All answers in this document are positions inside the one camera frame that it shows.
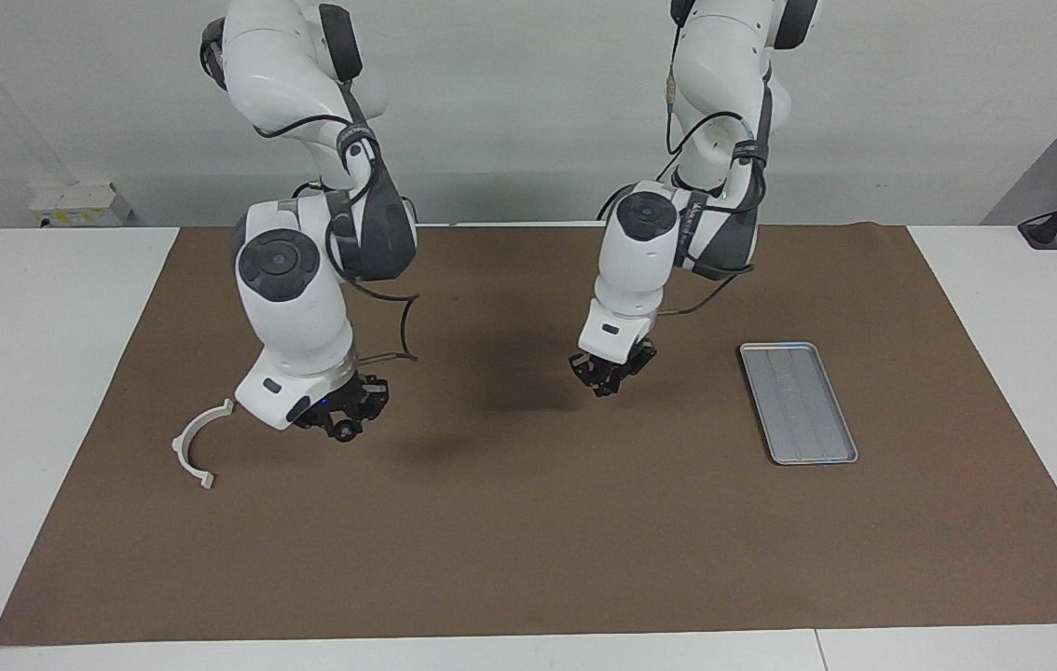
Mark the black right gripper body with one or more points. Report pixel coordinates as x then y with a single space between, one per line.
351 396

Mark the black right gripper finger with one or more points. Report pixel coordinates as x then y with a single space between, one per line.
370 410
327 424

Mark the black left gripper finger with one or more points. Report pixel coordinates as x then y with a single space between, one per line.
605 384
581 369

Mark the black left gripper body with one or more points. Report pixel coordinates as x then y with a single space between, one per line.
624 359

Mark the black bearing gear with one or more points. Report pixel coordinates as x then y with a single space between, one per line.
343 431

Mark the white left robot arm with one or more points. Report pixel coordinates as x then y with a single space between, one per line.
640 261

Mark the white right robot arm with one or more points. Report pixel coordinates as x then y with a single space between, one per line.
291 317

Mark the silver metal tray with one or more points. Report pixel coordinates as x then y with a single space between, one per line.
799 403

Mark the brown table mat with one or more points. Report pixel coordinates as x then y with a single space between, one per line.
528 540

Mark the white semicircular bracket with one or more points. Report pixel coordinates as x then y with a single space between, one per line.
185 455

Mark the white wall socket box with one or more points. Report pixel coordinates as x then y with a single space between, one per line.
81 203

